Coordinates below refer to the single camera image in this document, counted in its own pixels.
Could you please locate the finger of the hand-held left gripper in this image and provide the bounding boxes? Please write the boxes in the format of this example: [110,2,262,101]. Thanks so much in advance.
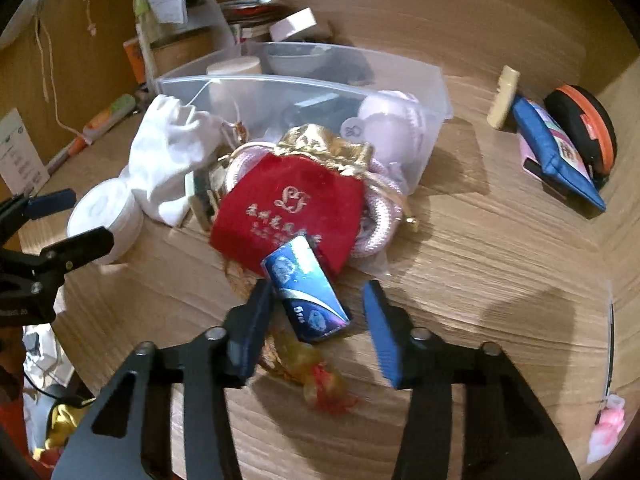
[0,188,77,243]
[27,226,116,297]

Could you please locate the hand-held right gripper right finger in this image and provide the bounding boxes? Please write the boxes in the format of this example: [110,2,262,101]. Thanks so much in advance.
[361,280,583,480]

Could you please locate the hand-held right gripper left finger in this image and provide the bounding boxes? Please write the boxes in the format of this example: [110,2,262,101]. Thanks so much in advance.
[50,279,275,480]

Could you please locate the white round jar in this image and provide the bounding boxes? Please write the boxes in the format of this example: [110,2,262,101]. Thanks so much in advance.
[66,178,145,266]

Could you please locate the shiny blue small box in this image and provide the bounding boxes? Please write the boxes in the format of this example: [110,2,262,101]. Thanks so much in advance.
[261,234,353,345]

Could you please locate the pink rope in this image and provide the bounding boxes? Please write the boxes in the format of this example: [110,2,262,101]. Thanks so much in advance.
[222,142,420,276]

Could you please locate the white cloth drawstring pouch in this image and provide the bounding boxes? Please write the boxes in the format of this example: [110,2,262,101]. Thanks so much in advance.
[120,94,226,227]

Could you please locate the red velvet gold-trimmed pouch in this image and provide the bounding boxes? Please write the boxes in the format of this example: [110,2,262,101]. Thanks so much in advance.
[209,124,376,277]

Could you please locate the clear plastic storage bin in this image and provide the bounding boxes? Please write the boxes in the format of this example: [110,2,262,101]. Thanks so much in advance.
[155,41,455,196]

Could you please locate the wooden desktop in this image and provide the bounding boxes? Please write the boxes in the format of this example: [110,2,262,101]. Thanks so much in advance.
[50,5,618,480]

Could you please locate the orange white marker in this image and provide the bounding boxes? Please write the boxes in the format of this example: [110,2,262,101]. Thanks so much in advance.
[45,136,96,177]

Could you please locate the white printed leaflet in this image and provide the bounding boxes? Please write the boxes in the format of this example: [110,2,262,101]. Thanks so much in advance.
[0,108,51,196]

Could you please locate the yellow bead tassel charm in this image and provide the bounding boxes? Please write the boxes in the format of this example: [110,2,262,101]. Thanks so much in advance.
[265,332,361,416]

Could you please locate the orange green snack packet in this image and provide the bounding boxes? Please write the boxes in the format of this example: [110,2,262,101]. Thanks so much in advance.
[82,94,138,143]

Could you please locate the small green edged box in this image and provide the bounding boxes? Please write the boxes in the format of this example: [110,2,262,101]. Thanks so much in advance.
[184,169,222,232]

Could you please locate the yellow cloth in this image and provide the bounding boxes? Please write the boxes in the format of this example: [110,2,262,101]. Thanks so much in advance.
[46,402,92,452]

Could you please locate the orange flat box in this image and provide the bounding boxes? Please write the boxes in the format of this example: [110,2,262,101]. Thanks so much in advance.
[122,37,148,84]

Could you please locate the green label tall packet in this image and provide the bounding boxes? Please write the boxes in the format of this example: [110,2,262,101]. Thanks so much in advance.
[132,0,162,96]

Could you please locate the pale lavender round case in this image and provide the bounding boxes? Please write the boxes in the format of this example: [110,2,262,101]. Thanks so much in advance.
[342,90,428,166]

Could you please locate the white cylindrical container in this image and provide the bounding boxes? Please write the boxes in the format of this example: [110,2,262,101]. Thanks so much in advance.
[206,56,263,111]

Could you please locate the pink flat packet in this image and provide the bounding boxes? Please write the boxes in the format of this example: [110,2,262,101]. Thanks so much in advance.
[519,137,538,173]

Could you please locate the white paper booklet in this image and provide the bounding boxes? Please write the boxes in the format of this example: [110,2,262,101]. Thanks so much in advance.
[147,0,236,51]

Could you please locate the pink plush toy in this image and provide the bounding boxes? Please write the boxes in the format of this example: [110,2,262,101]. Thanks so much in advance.
[587,394,627,465]

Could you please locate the blue zip pouch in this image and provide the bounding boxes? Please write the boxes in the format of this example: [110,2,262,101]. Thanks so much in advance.
[512,95,607,212]

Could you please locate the cream squeeze tube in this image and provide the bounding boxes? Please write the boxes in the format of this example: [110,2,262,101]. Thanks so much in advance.
[487,65,521,131]

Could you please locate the clear plastic bowl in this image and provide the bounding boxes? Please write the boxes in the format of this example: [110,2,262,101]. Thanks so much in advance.
[262,42,332,79]

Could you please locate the stack of books and packets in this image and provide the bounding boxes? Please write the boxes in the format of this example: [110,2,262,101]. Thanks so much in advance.
[220,0,301,41]

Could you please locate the black orange round case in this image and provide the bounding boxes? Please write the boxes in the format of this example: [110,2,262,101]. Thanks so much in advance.
[544,85,618,191]

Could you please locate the white small box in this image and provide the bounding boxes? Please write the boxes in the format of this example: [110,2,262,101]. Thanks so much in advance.
[270,7,317,43]

